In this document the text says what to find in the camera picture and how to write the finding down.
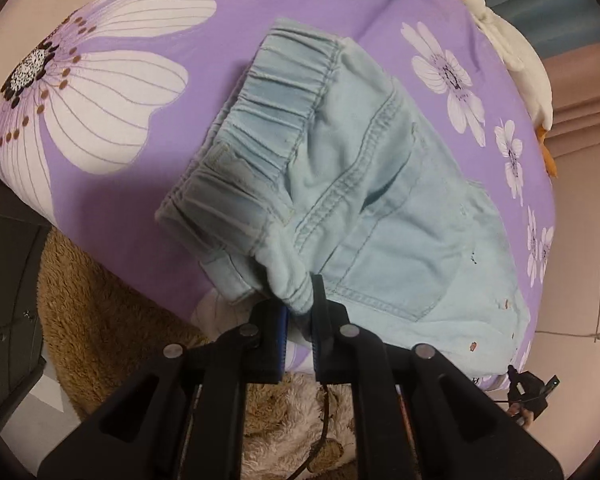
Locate brown fluffy rug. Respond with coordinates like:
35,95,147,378
36,227,246,421

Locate thin white cable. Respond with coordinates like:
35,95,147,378
535,330,600,343

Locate beige curtain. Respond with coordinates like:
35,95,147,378
542,35,600,151

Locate purple floral bedsheet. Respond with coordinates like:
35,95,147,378
0,0,556,393

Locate black cable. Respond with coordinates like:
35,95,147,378
280,382,333,480

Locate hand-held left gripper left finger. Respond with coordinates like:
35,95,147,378
37,302,288,480

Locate dark cabinet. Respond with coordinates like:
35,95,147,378
0,210,48,433

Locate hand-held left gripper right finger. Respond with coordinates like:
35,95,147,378
310,275,563,480

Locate light blue denim shorts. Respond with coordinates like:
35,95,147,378
154,17,531,378

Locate white goose plush toy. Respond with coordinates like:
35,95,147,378
439,0,558,178

